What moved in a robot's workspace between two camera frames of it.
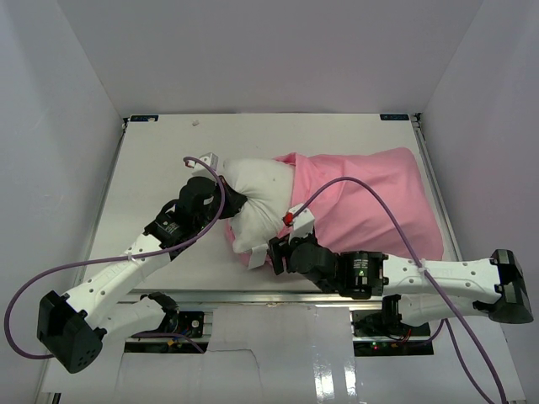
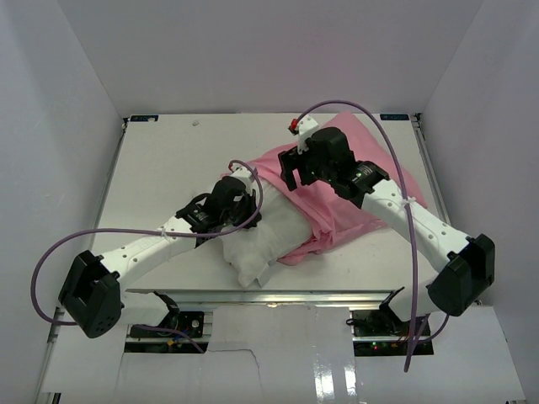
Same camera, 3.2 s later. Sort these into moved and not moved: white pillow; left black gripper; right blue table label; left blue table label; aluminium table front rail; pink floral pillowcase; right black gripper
Moved: white pillow; left black gripper; pink floral pillowcase; right black gripper
Not moved: left blue table label; aluminium table front rail; right blue table label
